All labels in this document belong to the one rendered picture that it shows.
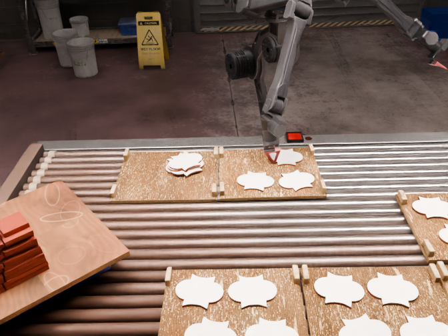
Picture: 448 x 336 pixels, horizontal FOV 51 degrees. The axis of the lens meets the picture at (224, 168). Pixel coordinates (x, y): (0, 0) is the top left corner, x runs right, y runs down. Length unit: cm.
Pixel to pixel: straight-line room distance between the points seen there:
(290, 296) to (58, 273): 68
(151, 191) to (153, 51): 373
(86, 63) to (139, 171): 357
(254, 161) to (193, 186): 31
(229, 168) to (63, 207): 68
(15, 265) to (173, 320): 46
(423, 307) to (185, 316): 68
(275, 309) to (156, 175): 81
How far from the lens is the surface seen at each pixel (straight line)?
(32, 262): 143
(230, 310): 140
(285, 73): 188
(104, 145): 224
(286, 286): 146
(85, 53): 541
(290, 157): 200
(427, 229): 176
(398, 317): 145
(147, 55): 548
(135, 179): 193
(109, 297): 150
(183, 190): 183
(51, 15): 639
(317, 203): 180
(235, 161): 198
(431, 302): 152
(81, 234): 155
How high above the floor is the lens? 202
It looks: 34 degrees down
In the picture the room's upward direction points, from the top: 2 degrees counter-clockwise
